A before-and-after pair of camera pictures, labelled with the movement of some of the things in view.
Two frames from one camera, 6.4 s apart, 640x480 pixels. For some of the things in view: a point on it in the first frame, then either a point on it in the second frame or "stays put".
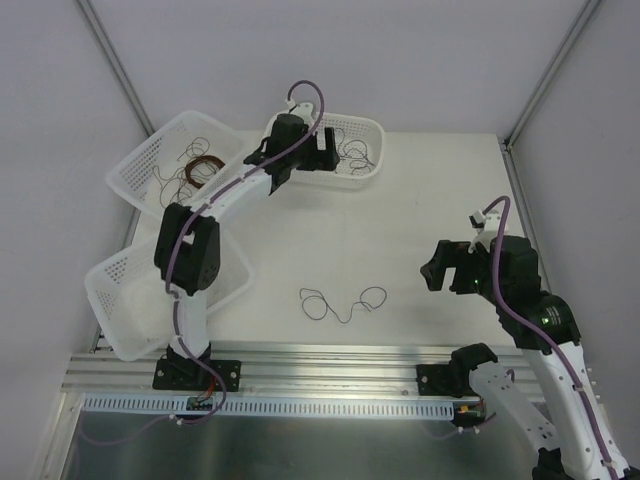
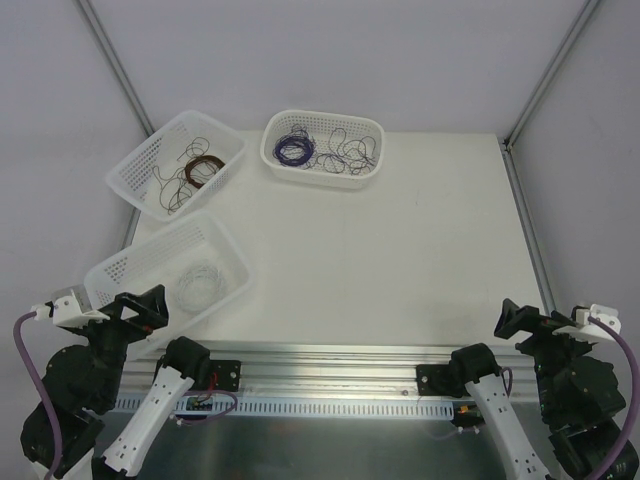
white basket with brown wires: x=171 y=167 stays put
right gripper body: x=454 y=273 → x=533 y=326
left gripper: x=310 y=155 → x=120 y=320
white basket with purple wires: x=359 y=144 stays put
